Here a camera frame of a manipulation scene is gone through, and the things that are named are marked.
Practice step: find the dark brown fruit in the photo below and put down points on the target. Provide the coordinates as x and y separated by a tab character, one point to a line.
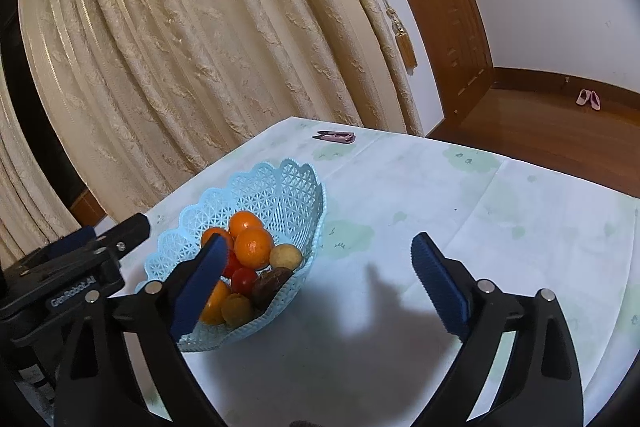
270	286

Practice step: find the red cherry tomato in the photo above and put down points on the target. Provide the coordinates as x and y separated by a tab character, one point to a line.
244	281
231	264

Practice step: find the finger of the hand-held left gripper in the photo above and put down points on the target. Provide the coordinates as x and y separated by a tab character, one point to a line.
127	233
72	243

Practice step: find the large orange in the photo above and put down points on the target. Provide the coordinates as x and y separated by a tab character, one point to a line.
255	248

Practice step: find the light blue lattice basket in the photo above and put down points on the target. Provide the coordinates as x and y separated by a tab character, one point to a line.
280	197

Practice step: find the small orange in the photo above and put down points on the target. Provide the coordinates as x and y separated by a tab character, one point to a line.
245	222
214	234
216	304

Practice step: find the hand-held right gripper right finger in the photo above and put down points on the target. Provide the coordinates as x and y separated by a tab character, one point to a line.
440	287

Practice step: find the curtain tieback tassel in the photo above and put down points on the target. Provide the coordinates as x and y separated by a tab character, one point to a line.
407	47

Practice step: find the tan longan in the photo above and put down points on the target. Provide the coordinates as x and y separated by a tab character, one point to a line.
286	257
236	310

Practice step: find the narrow cream curtain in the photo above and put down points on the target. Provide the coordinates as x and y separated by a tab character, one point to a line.
30	187

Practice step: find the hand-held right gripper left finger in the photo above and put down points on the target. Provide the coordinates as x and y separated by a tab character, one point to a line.
200	282

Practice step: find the pink slipper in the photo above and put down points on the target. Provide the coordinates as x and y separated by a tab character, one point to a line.
582	97
596	100

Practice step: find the wooden window sill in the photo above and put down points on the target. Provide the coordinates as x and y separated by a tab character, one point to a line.
90	207

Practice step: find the wide cream curtain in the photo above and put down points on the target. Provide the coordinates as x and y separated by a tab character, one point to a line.
200	32

